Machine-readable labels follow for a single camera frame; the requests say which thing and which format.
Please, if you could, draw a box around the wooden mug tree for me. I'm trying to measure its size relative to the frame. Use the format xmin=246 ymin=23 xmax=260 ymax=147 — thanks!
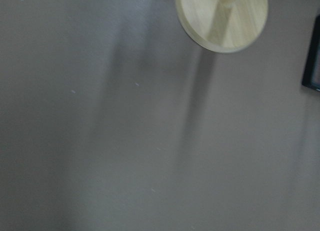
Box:
xmin=175 ymin=0 xmax=269 ymax=54

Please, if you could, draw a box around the wine glass rack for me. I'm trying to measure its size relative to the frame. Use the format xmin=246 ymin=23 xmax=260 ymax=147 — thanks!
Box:
xmin=301 ymin=13 xmax=320 ymax=92

